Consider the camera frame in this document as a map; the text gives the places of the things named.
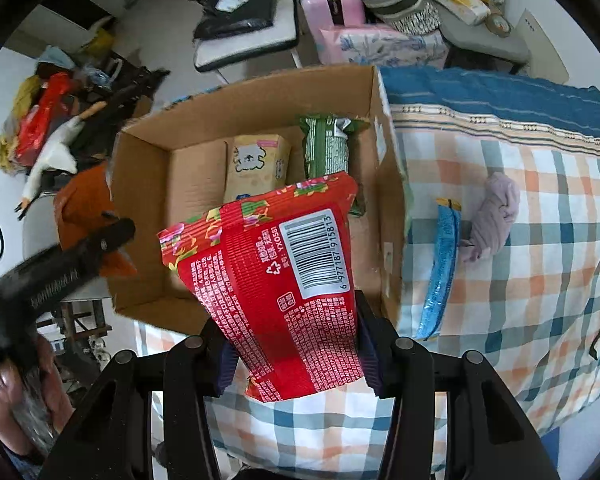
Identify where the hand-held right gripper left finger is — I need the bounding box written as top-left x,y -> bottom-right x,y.
39,316 -> 240,480

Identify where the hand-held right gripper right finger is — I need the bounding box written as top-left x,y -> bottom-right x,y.
354,290 -> 562,480

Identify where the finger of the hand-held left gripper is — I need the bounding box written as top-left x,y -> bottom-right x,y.
75,217 -> 137,277

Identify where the brown cardboard box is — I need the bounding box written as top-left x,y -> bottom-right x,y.
105,64 -> 414,337

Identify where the red snack packet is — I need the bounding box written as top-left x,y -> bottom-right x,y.
157,170 -> 382,404

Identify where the person's left hand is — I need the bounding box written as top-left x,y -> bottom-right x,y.
0,335 -> 76,461

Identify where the orange fox plush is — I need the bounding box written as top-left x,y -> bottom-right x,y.
53,164 -> 139,279

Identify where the white goose plush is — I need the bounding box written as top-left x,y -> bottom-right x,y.
14,101 -> 109,221

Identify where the blue flat packet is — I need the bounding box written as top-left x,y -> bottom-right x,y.
412,198 -> 464,341

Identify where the red plastic bag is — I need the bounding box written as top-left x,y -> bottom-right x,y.
17,72 -> 77,167

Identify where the cream tissue packet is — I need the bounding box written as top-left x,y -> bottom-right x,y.
223,133 -> 292,205

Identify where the yellow cloth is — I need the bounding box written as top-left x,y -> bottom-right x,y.
0,74 -> 42,172

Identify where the plaid blanket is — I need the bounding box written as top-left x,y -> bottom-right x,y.
134,66 -> 600,477

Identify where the lilac rolled cloth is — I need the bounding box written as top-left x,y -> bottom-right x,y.
459,171 -> 522,264

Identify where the green snack packet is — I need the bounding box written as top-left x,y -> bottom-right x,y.
298,114 -> 371,219

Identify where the black plastic bag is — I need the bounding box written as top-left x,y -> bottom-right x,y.
188,0 -> 280,42

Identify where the pink floral pillow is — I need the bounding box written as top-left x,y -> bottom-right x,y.
319,23 -> 450,69

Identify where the pink suitcase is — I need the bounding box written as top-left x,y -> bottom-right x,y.
297,0 -> 367,67

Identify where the grey chair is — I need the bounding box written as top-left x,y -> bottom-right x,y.
430,0 -> 532,76

